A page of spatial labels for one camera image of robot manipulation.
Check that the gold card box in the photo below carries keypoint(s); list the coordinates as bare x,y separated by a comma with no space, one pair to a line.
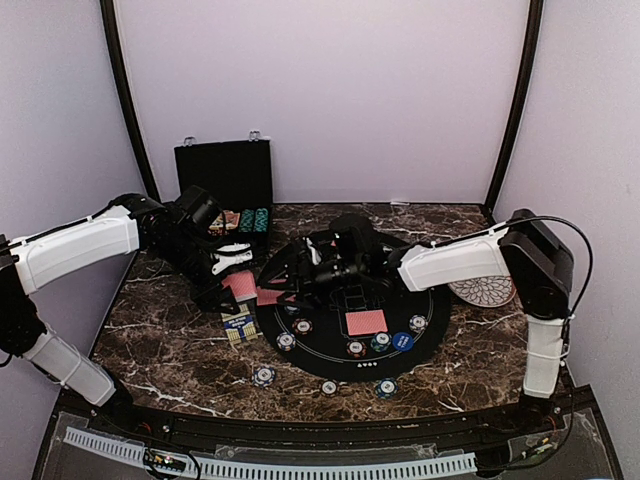
239,327

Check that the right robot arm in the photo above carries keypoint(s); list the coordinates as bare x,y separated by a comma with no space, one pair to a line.
540,266

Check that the blue green chip stack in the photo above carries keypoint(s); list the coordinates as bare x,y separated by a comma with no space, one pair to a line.
386,388

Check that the card deck in case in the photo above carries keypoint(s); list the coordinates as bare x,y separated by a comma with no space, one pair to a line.
225,223

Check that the black poker chip case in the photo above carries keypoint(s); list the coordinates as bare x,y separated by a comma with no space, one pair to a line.
238,174

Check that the blue chip mat edge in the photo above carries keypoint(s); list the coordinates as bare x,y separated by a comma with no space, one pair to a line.
286,341

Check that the green chip row right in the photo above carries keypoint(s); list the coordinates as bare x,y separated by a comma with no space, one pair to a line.
261,220

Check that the brown chip front mat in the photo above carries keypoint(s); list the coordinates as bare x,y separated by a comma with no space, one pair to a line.
356,349

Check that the green chip row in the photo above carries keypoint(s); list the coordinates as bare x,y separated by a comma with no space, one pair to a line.
261,220
246,222

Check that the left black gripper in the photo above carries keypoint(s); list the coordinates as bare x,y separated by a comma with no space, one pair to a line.
208,296

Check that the white slotted cable duct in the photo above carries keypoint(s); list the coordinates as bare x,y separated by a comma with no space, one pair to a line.
261,463

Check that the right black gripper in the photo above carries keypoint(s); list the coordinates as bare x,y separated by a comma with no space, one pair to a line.
294,266

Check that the dealt card front player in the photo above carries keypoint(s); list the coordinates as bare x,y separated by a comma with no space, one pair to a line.
368,322

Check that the white floral patterned plate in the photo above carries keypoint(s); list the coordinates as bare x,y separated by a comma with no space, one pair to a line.
485,292

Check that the dealt card player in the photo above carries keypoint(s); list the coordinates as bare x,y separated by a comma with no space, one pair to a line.
368,322
266,297

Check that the blue white chip stack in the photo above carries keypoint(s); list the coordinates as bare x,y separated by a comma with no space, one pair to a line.
263,376

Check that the blue chip mat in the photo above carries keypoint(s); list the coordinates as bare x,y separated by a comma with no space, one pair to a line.
418,323

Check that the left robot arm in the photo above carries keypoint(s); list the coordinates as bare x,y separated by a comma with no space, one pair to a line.
50,266

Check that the round black poker mat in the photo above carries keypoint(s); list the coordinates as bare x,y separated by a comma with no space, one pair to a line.
342,312

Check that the red-backed card deck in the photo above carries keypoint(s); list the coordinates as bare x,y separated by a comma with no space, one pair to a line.
242,285

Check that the brown chip mat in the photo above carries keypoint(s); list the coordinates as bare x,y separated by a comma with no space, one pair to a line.
302,326
356,349

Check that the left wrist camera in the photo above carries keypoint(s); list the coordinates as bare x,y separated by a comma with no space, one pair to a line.
197,210

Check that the blue round blind button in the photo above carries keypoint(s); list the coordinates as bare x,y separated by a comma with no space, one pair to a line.
402,341

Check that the green chip row left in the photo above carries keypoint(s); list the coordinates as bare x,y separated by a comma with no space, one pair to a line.
246,222

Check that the brown white chip stack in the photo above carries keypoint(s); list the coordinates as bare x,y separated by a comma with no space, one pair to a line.
329,388

